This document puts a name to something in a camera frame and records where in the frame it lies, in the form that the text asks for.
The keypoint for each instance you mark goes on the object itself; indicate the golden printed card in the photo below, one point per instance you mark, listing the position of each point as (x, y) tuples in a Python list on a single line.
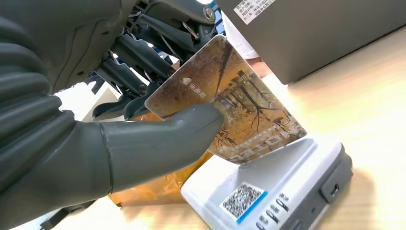
[(241, 104)]

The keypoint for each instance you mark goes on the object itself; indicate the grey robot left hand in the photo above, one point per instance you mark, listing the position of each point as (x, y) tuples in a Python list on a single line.
[(142, 149)]

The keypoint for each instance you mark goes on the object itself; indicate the grey card reader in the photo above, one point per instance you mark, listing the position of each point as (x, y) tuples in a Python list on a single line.
[(269, 184)]

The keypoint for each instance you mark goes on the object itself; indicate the person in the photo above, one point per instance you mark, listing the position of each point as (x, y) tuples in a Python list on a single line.
[(238, 41)]

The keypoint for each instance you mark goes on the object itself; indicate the grey laptop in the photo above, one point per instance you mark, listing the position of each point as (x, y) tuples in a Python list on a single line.
[(317, 38)]

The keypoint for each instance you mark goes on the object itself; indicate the cardboard card organizer box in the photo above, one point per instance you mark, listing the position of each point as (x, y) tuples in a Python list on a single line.
[(158, 187)]

